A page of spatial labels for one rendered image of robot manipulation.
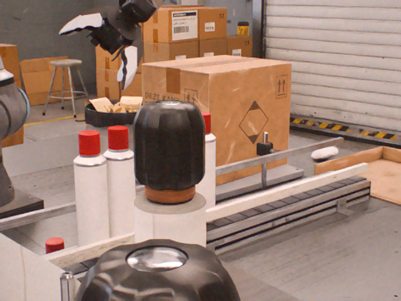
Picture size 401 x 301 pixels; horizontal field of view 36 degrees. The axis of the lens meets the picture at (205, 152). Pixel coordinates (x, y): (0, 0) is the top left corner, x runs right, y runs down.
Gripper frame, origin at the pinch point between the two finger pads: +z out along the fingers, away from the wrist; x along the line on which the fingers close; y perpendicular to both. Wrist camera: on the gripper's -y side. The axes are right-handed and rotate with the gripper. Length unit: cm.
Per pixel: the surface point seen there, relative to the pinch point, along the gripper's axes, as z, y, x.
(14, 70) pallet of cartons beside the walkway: -182, 304, 13
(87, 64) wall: -407, 537, -43
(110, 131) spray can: 15.1, -8.9, -8.0
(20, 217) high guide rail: 31.7, 0.5, -6.1
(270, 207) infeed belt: -0.4, -2.4, -44.6
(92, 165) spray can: 21.7, -8.3, -8.9
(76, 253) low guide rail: 32.4, -3.5, -15.5
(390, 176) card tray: -38, 2, -77
